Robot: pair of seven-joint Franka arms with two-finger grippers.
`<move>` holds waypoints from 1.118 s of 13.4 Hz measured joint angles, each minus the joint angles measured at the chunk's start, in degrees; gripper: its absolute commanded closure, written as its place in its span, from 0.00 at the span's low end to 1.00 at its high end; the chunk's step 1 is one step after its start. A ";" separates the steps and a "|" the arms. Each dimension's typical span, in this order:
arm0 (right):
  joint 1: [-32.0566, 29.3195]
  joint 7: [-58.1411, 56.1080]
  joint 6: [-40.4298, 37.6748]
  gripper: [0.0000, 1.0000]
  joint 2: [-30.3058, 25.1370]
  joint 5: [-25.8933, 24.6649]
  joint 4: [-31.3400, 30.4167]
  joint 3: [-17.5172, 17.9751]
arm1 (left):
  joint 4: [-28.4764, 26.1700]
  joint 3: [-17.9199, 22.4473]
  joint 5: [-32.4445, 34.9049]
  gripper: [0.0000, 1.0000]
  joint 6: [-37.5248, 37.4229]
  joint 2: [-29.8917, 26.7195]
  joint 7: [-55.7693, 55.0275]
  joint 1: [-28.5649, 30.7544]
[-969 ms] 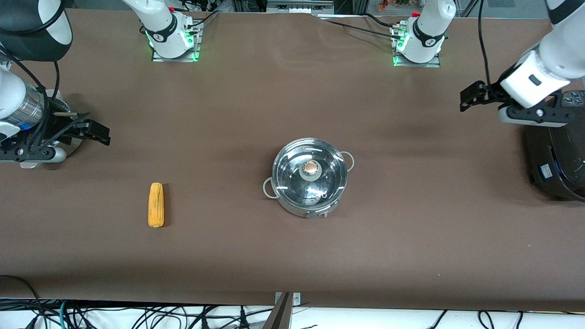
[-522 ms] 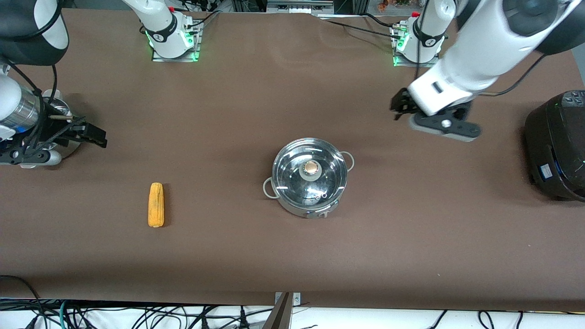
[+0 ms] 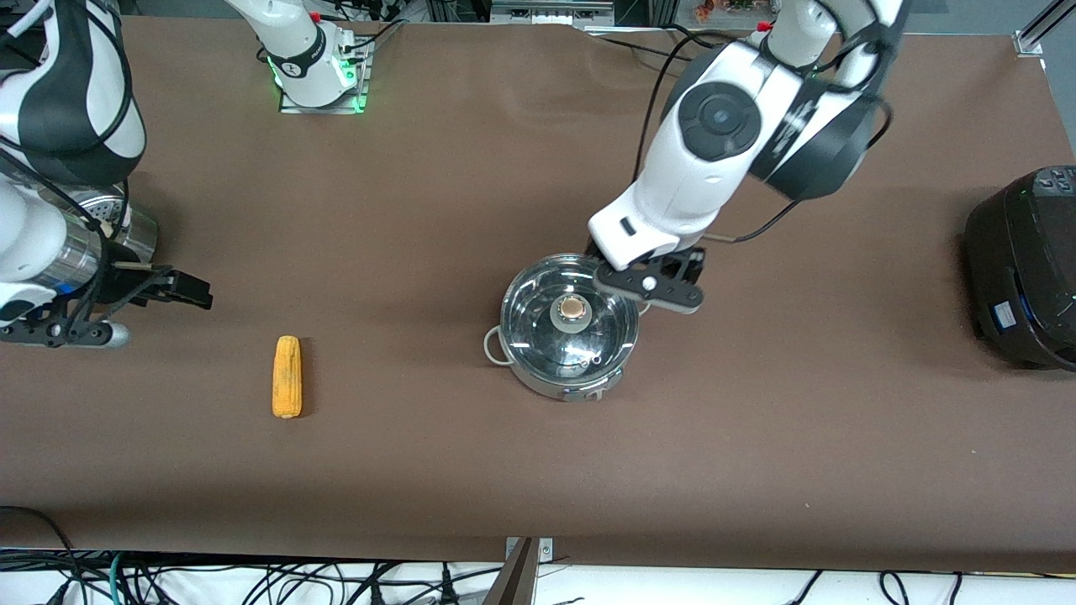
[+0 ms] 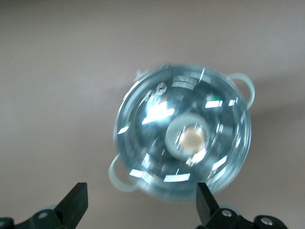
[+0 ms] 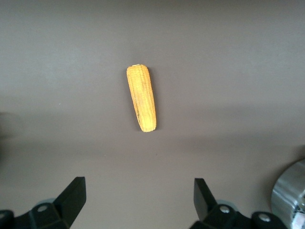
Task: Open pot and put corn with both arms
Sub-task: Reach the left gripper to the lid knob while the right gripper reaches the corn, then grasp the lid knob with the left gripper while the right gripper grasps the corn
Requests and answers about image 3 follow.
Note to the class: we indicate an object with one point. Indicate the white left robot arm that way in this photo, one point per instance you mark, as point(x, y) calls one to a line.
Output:
point(698, 168)

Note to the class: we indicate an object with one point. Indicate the small metal edge bracket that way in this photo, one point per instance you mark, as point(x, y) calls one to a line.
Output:
point(546, 550)

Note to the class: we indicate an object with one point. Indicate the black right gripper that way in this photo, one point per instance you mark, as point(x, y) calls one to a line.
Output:
point(128, 284)

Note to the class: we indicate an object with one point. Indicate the yellow corn cob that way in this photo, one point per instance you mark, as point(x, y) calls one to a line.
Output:
point(287, 378)

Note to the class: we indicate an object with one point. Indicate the steel steamer pot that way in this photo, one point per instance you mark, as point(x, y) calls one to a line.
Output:
point(139, 231)

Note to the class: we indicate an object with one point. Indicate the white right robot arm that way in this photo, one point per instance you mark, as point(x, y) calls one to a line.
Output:
point(67, 84)

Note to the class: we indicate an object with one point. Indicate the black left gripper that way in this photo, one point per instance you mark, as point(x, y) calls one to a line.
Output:
point(693, 271)

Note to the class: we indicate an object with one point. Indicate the aluminium frame profile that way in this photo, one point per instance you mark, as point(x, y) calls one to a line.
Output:
point(1038, 29)

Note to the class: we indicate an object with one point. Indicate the black rice cooker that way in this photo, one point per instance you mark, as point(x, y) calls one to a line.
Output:
point(1025, 269)

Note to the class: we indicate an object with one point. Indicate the stainless steel pot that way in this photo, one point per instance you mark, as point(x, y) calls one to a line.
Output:
point(546, 389)

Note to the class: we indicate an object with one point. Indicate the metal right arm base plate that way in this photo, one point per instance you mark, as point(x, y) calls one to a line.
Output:
point(357, 84)

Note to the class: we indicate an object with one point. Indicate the glass pot lid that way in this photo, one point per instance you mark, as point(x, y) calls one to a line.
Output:
point(538, 328)

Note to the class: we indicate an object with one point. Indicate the grey power strip box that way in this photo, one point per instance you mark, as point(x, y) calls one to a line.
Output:
point(551, 12)

